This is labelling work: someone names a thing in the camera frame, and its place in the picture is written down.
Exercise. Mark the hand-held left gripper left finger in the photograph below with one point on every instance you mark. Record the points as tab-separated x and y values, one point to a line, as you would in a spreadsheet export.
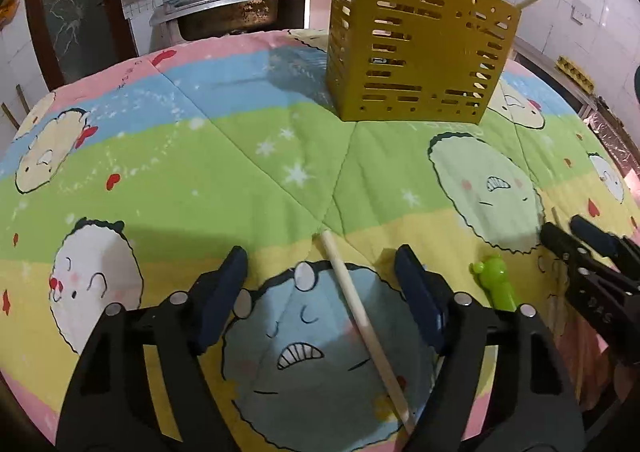
220	302

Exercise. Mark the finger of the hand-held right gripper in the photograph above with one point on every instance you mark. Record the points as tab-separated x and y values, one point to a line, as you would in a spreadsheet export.
557	239
595	237

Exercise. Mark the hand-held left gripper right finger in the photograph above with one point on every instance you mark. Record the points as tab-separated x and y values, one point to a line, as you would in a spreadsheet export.
420	297

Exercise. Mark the yellow perforated utensil holder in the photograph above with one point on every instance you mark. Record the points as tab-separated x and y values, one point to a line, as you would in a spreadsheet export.
420	52

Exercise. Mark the red box with plastic cover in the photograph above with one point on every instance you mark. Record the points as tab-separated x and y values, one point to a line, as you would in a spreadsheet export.
615	137

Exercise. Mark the colourful cartoon printed blanket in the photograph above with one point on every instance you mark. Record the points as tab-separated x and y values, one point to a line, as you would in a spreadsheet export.
200	157

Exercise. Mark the yellow egg tray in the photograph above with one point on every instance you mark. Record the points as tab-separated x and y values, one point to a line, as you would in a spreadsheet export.
575	75

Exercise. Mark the kitchen counter cabinet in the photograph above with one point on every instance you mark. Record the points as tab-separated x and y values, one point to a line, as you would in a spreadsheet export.
545	67

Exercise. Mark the wooden stick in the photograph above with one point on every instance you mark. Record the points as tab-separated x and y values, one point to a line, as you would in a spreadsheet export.
22	100
10	115

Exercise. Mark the steel sink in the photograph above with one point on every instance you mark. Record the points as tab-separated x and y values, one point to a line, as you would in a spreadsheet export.
225	15

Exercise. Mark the brown door with frosted glass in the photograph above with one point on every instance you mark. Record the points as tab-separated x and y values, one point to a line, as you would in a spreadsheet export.
75	7

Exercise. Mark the plastic bag of oranges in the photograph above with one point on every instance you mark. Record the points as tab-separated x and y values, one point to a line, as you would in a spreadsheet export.
10	7

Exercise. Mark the white wall socket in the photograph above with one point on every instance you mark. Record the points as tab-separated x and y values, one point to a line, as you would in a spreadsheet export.
580	11

